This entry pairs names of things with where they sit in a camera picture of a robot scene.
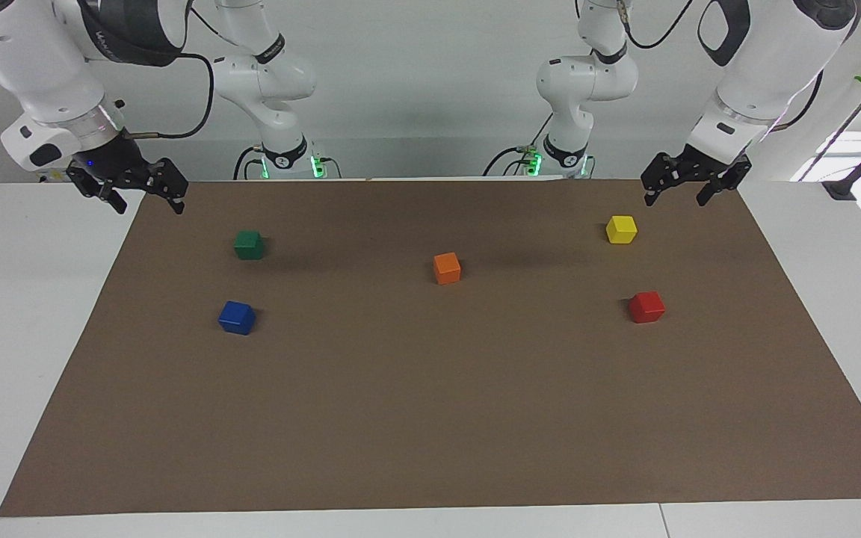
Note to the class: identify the red wooden block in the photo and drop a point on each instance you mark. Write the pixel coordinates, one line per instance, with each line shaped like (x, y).
(647, 308)

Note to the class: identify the yellow wooden block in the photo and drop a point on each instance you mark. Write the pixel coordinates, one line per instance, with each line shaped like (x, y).
(621, 230)

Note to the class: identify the green wooden block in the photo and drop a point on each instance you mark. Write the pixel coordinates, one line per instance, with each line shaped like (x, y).
(249, 245)

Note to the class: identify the brown table mat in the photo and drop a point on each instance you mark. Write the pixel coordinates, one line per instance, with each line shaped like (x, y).
(430, 403)

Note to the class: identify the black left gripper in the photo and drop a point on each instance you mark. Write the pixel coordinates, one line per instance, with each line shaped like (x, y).
(688, 166)

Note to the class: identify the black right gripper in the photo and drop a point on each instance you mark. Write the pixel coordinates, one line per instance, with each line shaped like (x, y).
(113, 168)

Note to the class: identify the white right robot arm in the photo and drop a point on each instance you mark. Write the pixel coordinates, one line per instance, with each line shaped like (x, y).
(34, 60)

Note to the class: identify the orange wooden block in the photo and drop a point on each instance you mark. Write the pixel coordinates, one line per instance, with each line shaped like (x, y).
(447, 269)

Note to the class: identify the white wall box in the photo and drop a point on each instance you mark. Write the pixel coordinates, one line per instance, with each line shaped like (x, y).
(53, 175)

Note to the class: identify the blue wooden block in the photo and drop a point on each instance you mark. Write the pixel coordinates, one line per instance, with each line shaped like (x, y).
(237, 317)

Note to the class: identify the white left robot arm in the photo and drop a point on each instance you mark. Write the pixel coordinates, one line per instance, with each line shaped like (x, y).
(767, 60)

